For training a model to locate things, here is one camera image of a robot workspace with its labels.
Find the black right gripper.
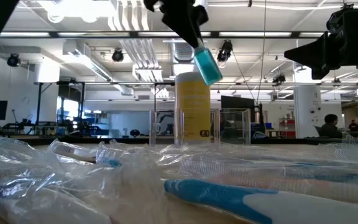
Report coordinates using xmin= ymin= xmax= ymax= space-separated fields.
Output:
xmin=284 ymin=0 xmax=358 ymax=80

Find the blue white toothbrush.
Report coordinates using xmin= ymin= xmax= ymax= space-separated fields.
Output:
xmin=178 ymin=155 xmax=358 ymax=187
xmin=163 ymin=178 xmax=358 ymax=224
xmin=95 ymin=141 xmax=124 ymax=169

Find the clear acrylic organizer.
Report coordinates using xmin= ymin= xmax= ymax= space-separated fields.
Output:
xmin=149 ymin=108 xmax=252 ymax=147

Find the black monitor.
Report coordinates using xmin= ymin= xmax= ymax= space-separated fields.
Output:
xmin=221 ymin=95 xmax=256 ymax=124

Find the red shelf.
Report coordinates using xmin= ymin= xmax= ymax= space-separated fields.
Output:
xmin=278 ymin=117 xmax=296 ymax=139

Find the black ceiling spotlight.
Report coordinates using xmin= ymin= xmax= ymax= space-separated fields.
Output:
xmin=6 ymin=53 xmax=21 ymax=68
xmin=216 ymin=39 xmax=234 ymax=62
xmin=111 ymin=47 xmax=125 ymax=63
xmin=272 ymin=73 xmax=287 ymax=85

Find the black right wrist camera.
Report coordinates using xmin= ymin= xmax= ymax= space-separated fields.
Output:
xmin=326 ymin=4 xmax=348 ymax=34

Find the yellow canister white lid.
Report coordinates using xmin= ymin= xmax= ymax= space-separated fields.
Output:
xmin=174 ymin=72 xmax=212 ymax=144

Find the black aluminium table frame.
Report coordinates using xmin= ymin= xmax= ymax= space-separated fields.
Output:
xmin=7 ymin=136 xmax=358 ymax=146

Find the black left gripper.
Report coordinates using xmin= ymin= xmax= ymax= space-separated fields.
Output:
xmin=143 ymin=0 xmax=209 ymax=49

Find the white round column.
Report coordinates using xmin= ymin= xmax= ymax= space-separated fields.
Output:
xmin=293 ymin=84 xmax=322 ymax=139

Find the black background workstation frame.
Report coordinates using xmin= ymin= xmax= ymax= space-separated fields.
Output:
xmin=34 ymin=80 xmax=88 ymax=136

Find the silver ribbed air duct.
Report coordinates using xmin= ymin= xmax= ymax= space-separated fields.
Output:
xmin=170 ymin=39 xmax=196 ymax=63

